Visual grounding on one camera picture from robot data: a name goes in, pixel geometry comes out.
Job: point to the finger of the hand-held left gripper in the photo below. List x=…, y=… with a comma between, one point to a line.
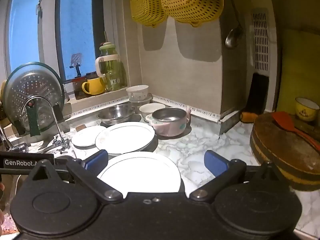
x=61, y=160

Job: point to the steel ladle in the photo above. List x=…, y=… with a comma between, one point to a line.
x=233, y=38

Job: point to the music note trim strip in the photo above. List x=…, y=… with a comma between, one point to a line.
x=200, y=112
x=95, y=107

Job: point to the round wooden cutting board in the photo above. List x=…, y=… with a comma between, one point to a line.
x=282, y=150

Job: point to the yellow mug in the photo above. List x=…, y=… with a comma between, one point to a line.
x=96, y=86

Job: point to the pink pot with steel interior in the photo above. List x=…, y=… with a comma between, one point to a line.
x=170, y=127

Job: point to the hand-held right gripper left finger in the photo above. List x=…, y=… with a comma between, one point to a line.
x=96, y=160

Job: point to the white bowl with pink rim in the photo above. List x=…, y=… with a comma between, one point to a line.
x=147, y=110

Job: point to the small phone stand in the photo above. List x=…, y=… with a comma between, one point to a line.
x=76, y=61

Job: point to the floral white bowl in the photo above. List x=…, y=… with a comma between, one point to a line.
x=137, y=92

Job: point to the green glass jug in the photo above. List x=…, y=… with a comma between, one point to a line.
x=111, y=72

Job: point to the stainless steel bowl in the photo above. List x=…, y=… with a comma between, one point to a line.
x=116, y=113

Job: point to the yellow patterned bowl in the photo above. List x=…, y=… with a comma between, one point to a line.
x=306, y=111

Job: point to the clear plastic container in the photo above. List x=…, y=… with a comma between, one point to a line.
x=145, y=100

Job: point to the yellow plastic colander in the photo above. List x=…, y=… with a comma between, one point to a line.
x=192, y=0
x=147, y=5

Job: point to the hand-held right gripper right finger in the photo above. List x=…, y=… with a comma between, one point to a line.
x=215, y=162

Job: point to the medium white plate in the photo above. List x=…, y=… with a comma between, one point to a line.
x=125, y=137

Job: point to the orange round object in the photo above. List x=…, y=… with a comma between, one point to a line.
x=248, y=117

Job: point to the glass pot lid green rim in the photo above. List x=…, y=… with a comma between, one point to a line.
x=30, y=87

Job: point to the chrome faucet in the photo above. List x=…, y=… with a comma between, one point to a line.
x=58, y=127

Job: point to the window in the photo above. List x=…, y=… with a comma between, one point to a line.
x=75, y=25

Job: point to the dark brown jar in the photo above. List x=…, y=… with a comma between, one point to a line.
x=78, y=90

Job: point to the small white plate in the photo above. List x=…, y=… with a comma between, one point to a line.
x=86, y=136

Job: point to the small brown soap bar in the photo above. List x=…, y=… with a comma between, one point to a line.
x=80, y=127

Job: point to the orange spatula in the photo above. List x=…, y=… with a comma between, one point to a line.
x=283, y=123

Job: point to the large white plate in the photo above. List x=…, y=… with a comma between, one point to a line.
x=140, y=170

